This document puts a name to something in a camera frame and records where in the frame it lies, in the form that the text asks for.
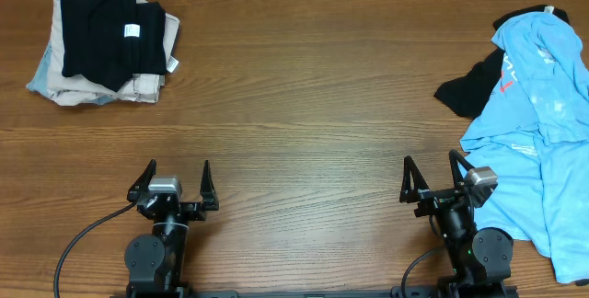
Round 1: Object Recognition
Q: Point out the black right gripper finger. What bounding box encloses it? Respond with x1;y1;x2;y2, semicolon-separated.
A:
449;149;474;188
399;155;430;203

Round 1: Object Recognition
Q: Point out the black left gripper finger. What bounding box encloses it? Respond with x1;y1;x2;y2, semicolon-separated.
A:
200;160;219;211
127;159;156;202

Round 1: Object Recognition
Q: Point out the light blue printed t-shirt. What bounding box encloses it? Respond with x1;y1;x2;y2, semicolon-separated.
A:
460;11;588;284

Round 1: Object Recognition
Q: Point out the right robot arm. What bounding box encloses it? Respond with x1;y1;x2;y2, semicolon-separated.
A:
399;150;518;298

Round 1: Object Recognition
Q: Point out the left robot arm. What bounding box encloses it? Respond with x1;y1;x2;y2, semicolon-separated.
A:
124;160;219;298

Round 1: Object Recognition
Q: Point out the black t-shirt with logo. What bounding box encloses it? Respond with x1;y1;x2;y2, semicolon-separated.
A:
433;4;571;120

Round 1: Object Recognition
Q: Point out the folded beige garment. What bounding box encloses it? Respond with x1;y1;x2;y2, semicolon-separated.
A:
45;0;180;106

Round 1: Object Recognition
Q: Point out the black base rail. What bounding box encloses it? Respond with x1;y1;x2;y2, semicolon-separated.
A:
111;286;519;298

